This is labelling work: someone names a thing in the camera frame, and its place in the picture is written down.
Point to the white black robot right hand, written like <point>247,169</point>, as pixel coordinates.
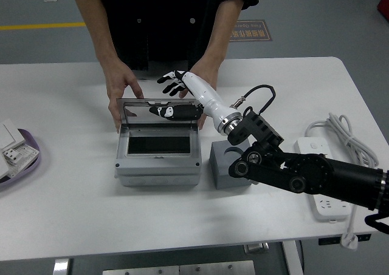
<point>206,96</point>

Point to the person's right hand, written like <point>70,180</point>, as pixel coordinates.
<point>117,77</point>

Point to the person's left hand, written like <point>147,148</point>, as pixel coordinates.
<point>209,71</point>

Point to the grey enclosure box with lid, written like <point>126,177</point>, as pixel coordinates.
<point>158,164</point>

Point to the person's left forearm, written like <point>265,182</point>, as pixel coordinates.
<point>223,29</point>

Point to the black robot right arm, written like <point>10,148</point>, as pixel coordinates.
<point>304,168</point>

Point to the person's right forearm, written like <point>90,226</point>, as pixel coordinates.
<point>97,29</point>

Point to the grey cube block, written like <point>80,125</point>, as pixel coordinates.
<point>220,171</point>

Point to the dark floor sign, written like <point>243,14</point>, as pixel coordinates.
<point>258,30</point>

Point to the person torso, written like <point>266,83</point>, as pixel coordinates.
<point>164,20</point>

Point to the yellow floor tape line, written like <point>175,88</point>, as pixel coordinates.
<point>39,26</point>

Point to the purple tray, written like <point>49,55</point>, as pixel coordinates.
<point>33,140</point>

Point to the white power strip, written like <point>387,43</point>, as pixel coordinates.
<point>313,146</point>

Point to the small white terminal module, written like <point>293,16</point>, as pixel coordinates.
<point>12,157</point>

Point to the white table leg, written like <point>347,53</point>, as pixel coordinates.
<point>293,260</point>

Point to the red object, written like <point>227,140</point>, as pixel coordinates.
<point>384,3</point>

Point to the black table underframe bar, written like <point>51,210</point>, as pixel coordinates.
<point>329,241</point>

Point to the white plastic socket frame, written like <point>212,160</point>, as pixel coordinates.
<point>30,153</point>

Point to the white switch panel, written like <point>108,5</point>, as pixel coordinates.
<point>7,133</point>

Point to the small silver table bracket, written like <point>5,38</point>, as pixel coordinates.
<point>256,247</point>

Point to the grey metal base plate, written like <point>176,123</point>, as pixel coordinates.
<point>179,269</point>

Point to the silver table leg bracket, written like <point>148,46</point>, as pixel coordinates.
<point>62,267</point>

